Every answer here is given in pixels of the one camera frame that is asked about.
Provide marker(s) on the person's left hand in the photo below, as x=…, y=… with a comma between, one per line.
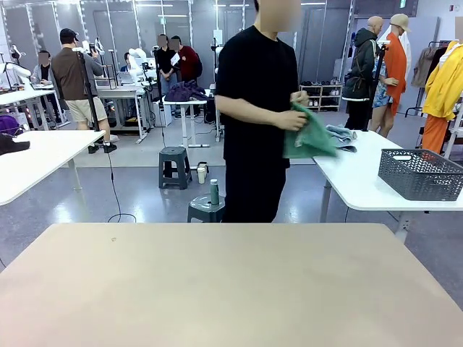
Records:
x=300, y=97

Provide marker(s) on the person's right hand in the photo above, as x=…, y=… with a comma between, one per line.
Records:
x=293, y=121

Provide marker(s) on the green terry towel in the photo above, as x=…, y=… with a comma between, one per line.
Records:
x=311, y=141

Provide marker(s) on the light blue terry towel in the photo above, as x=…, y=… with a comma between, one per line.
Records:
x=341, y=133

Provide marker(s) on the person's right forearm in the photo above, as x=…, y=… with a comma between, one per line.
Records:
x=246, y=108

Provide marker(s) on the small white background robot arm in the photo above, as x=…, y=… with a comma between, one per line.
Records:
x=134, y=58

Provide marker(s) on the white table with basket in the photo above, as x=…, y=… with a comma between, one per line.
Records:
x=361, y=173

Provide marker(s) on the grey plastic lattice basket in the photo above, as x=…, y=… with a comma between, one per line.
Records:
x=416, y=180

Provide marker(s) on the white shoe rack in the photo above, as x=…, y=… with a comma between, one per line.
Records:
x=322, y=97

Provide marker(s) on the person in black t-shirt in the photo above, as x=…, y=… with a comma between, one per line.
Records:
x=253, y=72

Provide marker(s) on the mannequin in dark jacket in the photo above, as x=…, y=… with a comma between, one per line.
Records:
x=361, y=65

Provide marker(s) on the black tripod beside mannequins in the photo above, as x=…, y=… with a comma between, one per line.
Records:
x=378, y=68

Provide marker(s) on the mannequin in orange garment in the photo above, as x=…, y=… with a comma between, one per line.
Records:
x=394, y=61

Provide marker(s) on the dark green bottle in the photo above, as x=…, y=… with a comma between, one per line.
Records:
x=214, y=193

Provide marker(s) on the white tumbler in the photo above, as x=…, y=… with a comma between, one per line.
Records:
x=201, y=176

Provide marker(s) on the narrow white standing desk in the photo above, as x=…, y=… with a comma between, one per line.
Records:
x=184, y=123

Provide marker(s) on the purple garment pile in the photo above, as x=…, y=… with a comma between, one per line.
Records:
x=184, y=92

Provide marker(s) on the person in red sweater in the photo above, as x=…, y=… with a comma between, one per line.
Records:
x=188, y=61

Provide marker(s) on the tall grey plastic stool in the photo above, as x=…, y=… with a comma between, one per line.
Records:
x=173, y=153

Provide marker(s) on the clothes rack with beige coat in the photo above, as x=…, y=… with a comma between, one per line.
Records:
x=421, y=68

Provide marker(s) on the low grey plastic stool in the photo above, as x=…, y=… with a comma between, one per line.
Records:
x=202, y=206

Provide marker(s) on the white computer tower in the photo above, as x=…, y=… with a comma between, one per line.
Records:
x=164, y=114

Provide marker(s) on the slim black tripod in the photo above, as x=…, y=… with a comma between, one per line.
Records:
x=159, y=86

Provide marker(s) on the standing person in black clothes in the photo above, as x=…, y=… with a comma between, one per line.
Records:
x=164, y=61

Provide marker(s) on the mannequin in yellow jacket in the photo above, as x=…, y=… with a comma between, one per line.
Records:
x=445, y=90

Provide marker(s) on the grey desk with white legs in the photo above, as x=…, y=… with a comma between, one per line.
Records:
x=119, y=92

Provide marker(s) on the seated person behind robot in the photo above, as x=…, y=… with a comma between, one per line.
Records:
x=125, y=65

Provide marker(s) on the man in brown shirt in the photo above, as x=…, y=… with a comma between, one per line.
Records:
x=68, y=76

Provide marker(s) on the white rounded-corner table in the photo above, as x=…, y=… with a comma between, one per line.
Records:
x=43, y=155

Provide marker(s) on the seated person in grey hoodie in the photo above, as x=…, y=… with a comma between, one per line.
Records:
x=43, y=72

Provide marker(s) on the long white workbench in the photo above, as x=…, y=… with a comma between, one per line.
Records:
x=21, y=95

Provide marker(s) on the dark brown garment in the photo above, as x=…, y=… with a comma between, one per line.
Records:
x=11, y=144

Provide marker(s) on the purple cloth bundle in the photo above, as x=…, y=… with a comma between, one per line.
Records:
x=9, y=124

